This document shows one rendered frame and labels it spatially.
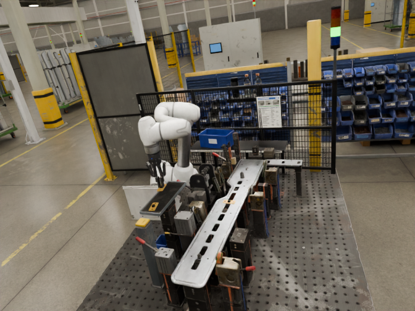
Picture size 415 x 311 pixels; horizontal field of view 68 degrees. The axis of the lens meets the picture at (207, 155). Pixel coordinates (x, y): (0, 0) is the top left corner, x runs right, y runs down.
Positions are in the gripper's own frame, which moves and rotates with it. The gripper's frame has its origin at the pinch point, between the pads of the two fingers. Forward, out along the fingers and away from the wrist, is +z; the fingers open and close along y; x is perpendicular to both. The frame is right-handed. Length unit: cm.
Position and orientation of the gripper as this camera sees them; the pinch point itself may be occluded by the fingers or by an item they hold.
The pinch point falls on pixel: (160, 181)
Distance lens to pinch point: 192.2
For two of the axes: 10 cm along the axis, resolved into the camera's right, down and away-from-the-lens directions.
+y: -9.7, 0.5, 2.4
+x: -2.0, 4.2, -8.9
